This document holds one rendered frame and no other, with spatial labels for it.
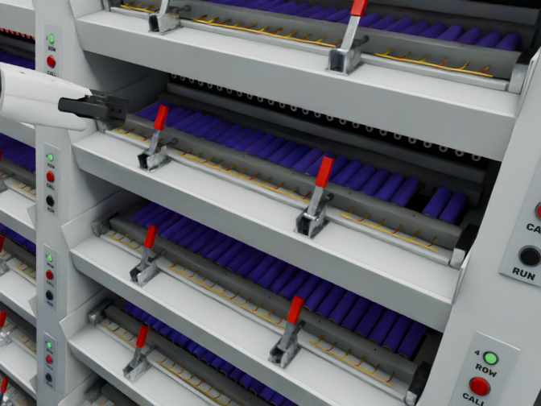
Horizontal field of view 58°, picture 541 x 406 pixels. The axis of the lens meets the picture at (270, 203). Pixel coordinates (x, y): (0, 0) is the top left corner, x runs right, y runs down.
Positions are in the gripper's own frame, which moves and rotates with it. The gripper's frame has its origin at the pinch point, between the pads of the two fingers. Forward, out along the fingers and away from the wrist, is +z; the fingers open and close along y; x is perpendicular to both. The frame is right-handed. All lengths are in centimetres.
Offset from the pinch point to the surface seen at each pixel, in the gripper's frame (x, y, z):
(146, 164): -7.4, -0.6, 10.0
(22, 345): -60, -39, 23
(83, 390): -58, -16, 22
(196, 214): -11.2, 10.3, 10.2
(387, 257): -7.2, 36.5, 11.0
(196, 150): -3.6, 4.2, 14.5
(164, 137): -3.3, -2.4, 14.4
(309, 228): -6.8, 27.6, 8.4
